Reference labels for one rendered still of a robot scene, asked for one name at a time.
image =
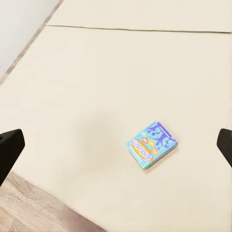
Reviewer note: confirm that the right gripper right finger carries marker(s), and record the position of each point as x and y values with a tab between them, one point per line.
224	143

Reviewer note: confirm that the board game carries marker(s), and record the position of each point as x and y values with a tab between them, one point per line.
151	144

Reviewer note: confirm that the bed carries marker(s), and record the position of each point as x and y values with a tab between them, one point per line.
102	71

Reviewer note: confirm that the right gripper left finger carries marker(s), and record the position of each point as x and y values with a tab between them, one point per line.
11	145

